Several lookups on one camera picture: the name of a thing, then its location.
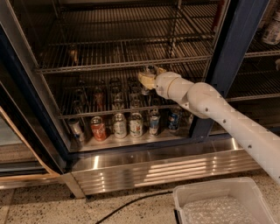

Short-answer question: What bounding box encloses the blue silver redbull can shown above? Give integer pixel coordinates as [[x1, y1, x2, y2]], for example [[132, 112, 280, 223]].
[[142, 66, 156, 95]]

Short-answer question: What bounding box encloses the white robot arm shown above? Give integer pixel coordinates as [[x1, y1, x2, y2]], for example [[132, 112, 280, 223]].
[[137, 72, 280, 184]]

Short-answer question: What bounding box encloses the blue silver energy can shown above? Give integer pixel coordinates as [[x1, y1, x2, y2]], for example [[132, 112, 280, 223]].
[[149, 109, 160, 137]]

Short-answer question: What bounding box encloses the blue pepsi can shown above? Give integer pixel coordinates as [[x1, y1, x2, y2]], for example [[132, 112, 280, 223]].
[[167, 107, 182, 131]]

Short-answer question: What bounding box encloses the white green soda can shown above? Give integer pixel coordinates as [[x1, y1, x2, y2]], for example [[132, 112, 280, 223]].
[[113, 113, 127, 139]]

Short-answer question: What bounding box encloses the red cola can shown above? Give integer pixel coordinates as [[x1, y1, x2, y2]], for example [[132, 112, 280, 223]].
[[90, 116, 107, 141]]

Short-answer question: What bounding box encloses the silver can far left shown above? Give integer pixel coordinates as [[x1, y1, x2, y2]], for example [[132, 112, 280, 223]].
[[67, 118, 85, 143]]

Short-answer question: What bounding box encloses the dark blue fridge pillar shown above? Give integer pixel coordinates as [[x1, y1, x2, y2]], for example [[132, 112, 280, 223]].
[[190, 0, 270, 139]]

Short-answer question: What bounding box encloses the steel fridge base grille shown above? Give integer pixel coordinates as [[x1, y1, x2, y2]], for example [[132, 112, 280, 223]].
[[61, 138, 260, 198]]

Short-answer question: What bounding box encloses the white can right compartment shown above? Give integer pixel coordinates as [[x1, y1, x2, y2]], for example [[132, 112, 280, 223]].
[[262, 10, 280, 45]]

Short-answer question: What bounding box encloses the open glass fridge door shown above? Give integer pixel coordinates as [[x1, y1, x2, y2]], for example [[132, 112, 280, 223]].
[[0, 28, 66, 189]]

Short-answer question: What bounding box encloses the bubble wrap sheet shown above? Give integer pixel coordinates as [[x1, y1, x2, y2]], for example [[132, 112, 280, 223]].
[[183, 196, 260, 224]]

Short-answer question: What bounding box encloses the clear plastic bin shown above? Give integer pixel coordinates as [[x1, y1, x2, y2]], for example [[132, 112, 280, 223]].
[[173, 178, 277, 224]]

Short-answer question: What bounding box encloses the upper wire fridge shelf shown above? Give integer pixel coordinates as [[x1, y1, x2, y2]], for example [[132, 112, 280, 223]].
[[36, 34, 214, 74]]

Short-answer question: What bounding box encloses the wire fridge shelf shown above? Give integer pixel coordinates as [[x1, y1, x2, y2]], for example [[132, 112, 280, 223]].
[[59, 77, 178, 118], [36, 34, 214, 74]]

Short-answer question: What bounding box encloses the middle wire fridge shelf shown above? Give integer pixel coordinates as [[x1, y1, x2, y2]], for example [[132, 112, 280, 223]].
[[59, 77, 178, 118]]

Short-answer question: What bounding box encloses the right compartment wire shelf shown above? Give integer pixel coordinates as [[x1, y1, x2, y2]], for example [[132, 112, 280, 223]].
[[226, 29, 280, 102]]

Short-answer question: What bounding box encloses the black floor cable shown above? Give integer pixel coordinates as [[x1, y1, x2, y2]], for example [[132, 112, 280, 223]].
[[94, 190, 173, 224]]

